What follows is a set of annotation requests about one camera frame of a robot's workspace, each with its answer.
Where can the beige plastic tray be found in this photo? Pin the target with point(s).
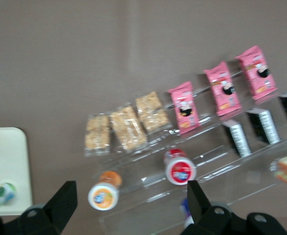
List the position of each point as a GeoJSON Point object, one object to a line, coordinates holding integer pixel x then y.
{"type": "Point", "coordinates": [8, 161]}

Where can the pink snack packet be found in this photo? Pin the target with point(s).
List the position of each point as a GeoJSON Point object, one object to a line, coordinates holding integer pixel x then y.
{"type": "Point", "coordinates": [223, 89]}
{"type": "Point", "coordinates": [185, 109]}
{"type": "Point", "coordinates": [257, 73]}

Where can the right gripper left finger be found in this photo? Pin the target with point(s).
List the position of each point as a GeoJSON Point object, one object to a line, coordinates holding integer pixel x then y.
{"type": "Point", "coordinates": [65, 198]}

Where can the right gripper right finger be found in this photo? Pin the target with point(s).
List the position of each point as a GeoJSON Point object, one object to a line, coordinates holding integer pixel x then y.
{"type": "Point", "coordinates": [197, 200]}

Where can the red gum bottle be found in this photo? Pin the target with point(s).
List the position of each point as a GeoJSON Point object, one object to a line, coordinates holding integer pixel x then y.
{"type": "Point", "coordinates": [180, 169]}

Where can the green gum bottle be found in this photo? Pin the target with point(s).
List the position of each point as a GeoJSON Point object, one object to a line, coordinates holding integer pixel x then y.
{"type": "Point", "coordinates": [1, 195]}

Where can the orange gum bottle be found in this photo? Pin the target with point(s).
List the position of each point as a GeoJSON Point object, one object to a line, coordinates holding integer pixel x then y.
{"type": "Point", "coordinates": [104, 195]}

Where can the clear acrylic stepped display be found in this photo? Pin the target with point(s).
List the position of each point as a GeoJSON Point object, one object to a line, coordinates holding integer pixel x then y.
{"type": "Point", "coordinates": [219, 171]}

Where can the blue gum bottle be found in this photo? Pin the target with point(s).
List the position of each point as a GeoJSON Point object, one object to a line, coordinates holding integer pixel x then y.
{"type": "Point", "coordinates": [184, 213]}

